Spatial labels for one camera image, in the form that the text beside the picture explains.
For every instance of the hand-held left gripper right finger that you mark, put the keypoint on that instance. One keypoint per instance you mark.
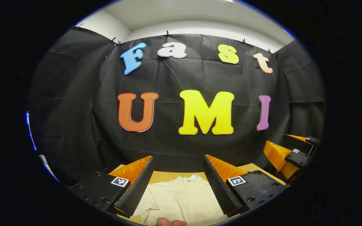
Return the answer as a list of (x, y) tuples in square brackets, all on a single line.
[(220, 191)]

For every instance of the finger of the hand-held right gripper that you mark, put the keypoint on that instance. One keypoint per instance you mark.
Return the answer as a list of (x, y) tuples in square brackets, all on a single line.
[(297, 142), (298, 158)]

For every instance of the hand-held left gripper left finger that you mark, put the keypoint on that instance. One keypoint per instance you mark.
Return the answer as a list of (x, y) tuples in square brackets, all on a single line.
[(137, 193)]

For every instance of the cream sweatshirt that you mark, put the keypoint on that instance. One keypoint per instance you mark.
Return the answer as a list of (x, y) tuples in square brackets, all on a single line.
[(181, 201)]

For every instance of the black backdrop cloth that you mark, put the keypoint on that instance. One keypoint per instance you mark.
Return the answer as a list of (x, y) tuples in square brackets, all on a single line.
[(74, 125)]

